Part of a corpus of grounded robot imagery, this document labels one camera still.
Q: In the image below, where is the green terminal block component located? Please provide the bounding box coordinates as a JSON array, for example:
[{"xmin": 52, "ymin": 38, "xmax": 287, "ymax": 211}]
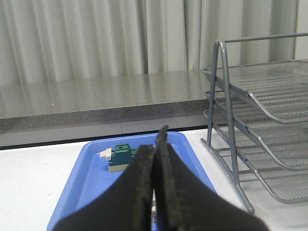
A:
[{"xmin": 99, "ymin": 144, "xmax": 137, "ymax": 172}]

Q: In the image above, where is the white pleated curtain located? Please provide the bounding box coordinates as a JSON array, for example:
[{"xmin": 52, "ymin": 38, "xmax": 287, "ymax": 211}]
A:
[{"xmin": 0, "ymin": 0, "xmax": 308, "ymax": 86}]

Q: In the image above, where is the grey rack frame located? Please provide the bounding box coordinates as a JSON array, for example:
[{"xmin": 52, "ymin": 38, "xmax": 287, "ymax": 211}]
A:
[{"xmin": 203, "ymin": 40, "xmax": 308, "ymax": 213}]

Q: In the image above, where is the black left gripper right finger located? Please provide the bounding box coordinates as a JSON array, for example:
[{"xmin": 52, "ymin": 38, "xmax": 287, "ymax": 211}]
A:
[{"xmin": 153, "ymin": 125, "xmax": 268, "ymax": 231}]

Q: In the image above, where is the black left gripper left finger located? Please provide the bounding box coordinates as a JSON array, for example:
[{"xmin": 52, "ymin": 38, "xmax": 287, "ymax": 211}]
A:
[{"xmin": 54, "ymin": 145, "xmax": 154, "ymax": 231}]

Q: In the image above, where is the grey stone counter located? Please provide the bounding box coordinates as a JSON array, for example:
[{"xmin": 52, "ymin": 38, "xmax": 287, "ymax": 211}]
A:
[{"xmin": 0, "ymin": 70, "xmax": 210, "ymax": 133}]

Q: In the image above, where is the blue plastic tray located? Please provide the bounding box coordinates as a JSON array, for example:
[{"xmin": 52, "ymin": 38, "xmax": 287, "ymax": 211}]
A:
[{"xmin": 47, "ymin": 131, "xmax": 215, "ymax": 231}]

